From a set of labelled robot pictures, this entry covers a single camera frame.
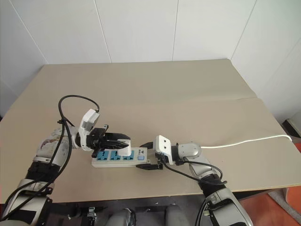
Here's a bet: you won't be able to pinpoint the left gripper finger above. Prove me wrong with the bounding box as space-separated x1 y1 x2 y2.
101 139 129 149
104 132 131 142

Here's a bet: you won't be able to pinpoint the white power strip cable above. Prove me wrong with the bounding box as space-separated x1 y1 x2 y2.
199 134 293 150

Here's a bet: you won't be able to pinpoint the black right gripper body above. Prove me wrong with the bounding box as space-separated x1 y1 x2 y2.
153 150 166 170

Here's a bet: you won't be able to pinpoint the grey floor mat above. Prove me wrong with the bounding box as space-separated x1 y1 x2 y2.
267 189 293 218

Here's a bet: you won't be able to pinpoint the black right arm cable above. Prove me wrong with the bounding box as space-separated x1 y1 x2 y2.
161 159 228 226

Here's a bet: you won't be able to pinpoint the white power strip blue sockets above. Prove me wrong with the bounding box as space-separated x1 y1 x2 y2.
91 146 150 169

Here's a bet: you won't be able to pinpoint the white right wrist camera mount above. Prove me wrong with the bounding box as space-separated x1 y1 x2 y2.
152 135 176 166

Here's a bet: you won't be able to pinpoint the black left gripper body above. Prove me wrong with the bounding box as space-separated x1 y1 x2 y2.
86 124 111 159

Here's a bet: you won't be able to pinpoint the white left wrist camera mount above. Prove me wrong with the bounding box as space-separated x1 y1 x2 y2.
75 109 101 152

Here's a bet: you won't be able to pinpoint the grey rounded robot leg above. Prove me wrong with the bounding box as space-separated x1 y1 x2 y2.
109 208 135 226

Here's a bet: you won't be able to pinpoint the white charger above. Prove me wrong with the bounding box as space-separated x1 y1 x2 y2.
117 138 133 157

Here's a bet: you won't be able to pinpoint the white box with dark edge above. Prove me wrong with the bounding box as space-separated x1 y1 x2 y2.
283 112 301 142

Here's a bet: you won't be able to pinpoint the black metal bracket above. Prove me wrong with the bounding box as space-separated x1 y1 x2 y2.
86 206 97 220

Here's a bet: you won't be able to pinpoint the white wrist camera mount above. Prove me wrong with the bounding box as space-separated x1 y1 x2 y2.
152 135 176 166
75 109 101 152

